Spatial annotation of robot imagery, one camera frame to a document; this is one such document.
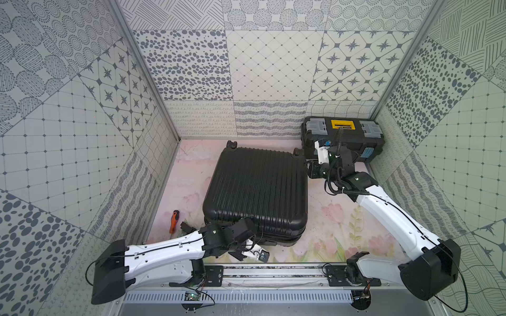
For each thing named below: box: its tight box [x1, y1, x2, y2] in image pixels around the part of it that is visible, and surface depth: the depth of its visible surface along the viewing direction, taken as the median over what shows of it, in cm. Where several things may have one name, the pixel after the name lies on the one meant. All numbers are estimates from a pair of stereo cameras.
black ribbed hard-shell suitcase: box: [202, 140, 309, 247], surface depth 76 cm
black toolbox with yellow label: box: [301, 115, 385, 163], surface depth 104 cm
